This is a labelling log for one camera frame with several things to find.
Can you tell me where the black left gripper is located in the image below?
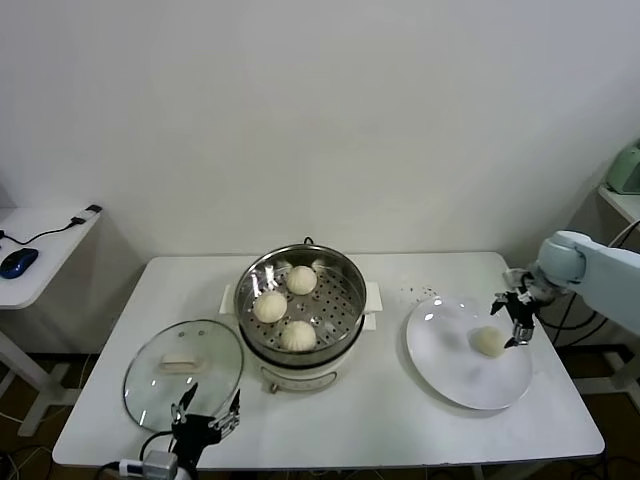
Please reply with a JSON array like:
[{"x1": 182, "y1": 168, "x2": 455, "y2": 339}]
[{"x1": 170, "y1": 382, "x2": 243, "y2": 466}]

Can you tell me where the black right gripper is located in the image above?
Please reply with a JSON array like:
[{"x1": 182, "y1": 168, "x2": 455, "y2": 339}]
[{"x1": 489, "y1": 292, "x2": 539, "y2": 350}]

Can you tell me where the white steamed baozi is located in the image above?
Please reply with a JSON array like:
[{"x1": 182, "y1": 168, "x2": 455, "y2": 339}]
[
  {"x1": 472, "y1": 326, "x2": 507, "y2": 359},
  {"x1": 285, "y1": 265, "x2": 318, "y2": 297},
  {"x1": 253, "y1": 291, "x2": 289, "y2": 324},
  {"x1": 279, "y1": 320, "x2": 318, "y2": 352}
]

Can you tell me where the round glass pot lid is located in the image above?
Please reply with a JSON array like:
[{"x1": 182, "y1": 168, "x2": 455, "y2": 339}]
[{"x1": 122, "y1": 319, "x2": 245, "y2": 434}]

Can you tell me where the stainless steel steamer basket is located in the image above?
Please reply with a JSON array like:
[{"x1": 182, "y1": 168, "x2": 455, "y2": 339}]
[{"x1": 220, "y1": 243, "x2": 384, "y2": 369}]

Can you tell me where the white round plate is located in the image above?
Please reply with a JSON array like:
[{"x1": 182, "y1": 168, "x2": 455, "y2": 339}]
[{"x1": 405, "y1": 295, "x2": 533, "y2": 411}]

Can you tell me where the cream electric cooker base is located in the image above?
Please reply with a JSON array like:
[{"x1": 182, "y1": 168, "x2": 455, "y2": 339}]
[{"x1": 238, "y1": 309, "x2": 381, "y2": 396}]

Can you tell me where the pale green appliance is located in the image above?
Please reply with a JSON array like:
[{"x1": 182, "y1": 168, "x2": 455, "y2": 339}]
[{"x1": 602, "y1": 141, "x2": 640, "y2": 196}]

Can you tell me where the white side table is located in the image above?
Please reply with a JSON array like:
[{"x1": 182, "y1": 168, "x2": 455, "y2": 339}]
[{"x1": 0, "y1": 204, "x2": 104, "y2": 439}]

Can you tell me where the small silver black adapter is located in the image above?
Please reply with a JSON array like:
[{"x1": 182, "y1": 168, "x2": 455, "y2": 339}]
[{"x1": 69, "y1": 204, "x2": 103, "y2": 227}]

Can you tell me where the blue computer mouse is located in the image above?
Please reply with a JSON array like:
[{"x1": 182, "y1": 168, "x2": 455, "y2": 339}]
[{"x1": 0, "y1": 248, "x2": 40, "y2": 280}]

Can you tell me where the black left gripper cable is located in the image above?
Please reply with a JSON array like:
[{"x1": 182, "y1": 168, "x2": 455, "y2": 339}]
[{"x1": 94, "y1": 430, "x2": 176, "y2": 480}]

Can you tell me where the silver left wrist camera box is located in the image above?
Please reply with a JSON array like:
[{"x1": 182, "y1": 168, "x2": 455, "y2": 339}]
[{"x1": 142, "y1": 449, "x2": 179, "y2": 480}]

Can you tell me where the thin black desk cable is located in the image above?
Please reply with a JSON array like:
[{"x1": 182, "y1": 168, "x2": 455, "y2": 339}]
[{"x1": 0, "y1": 219, "x2": 76, "y2": 249}]

